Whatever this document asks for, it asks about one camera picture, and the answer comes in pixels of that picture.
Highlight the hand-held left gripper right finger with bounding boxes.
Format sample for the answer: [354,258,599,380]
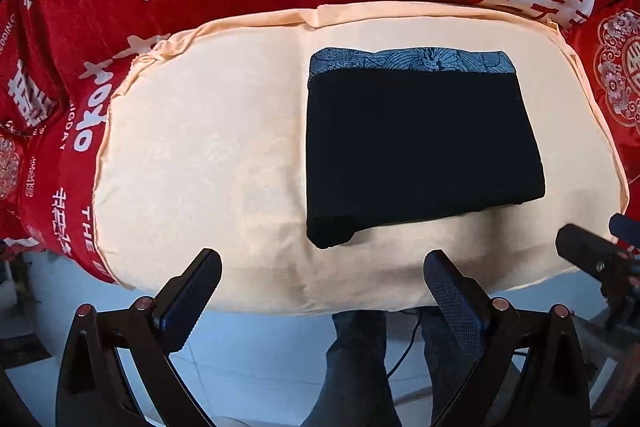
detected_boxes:
[422,249,592,427]

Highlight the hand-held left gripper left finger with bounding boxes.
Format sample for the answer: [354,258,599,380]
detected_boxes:
[55,248,223,427]

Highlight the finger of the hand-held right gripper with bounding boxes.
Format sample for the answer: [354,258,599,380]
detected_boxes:
[555,223,630,280]
[608,213,640,250]

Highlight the black pants with blue waistband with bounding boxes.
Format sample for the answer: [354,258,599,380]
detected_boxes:
[305,47,546,250]

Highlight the cream cloth cover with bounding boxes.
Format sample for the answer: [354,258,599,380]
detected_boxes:
[92,1,631,315]

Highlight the person's left leg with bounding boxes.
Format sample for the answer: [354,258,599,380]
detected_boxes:
[299,309,402,427]

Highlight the red embroidered pillow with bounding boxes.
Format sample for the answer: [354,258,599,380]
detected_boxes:
[0,134,26,202]
[570,0,640,188]

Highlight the black cable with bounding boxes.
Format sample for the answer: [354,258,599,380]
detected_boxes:
[386,311,427,379]

